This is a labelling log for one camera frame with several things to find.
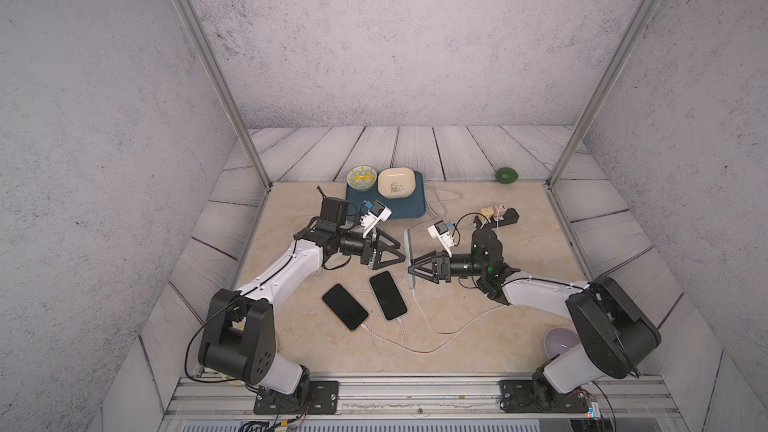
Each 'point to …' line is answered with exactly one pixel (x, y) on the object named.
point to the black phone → (388, 295)
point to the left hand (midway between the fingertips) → (401, 255)
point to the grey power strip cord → (440, 200)
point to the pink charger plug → (500, 210)
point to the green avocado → (506, 175)
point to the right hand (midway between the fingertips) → (414, 271)
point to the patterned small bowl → (361, 178)
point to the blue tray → (413, 206)
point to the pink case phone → (346, 307)
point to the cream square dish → (398, 182)
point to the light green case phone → (407, 245)
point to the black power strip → (510, 217)
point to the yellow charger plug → (485, 213)
